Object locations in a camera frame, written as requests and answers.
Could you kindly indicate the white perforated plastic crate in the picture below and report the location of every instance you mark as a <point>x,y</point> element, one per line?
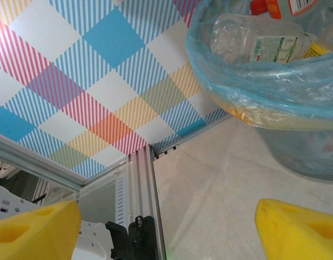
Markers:
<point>9,200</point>

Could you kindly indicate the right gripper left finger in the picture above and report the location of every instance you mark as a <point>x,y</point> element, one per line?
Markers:
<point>33,233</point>

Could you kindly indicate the cola bottle red label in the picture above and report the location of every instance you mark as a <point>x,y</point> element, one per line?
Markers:
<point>259,6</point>

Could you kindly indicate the aluminium frame post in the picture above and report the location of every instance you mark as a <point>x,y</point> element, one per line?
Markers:
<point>33,162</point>

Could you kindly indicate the aluminium frame side rail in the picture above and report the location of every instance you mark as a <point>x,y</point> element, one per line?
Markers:
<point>188,136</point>

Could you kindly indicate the wide aluminium mounting rail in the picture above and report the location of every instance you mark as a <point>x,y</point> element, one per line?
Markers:
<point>144,189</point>

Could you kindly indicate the trash bin with blue bag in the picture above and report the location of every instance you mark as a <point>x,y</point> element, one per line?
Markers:
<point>263,81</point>

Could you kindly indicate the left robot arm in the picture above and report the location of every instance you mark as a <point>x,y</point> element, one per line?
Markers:
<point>120,238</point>

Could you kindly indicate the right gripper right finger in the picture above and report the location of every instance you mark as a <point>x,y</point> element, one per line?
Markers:
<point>296,235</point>

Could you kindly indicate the clear bottle green white label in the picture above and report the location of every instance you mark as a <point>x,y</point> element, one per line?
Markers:
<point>236,35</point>

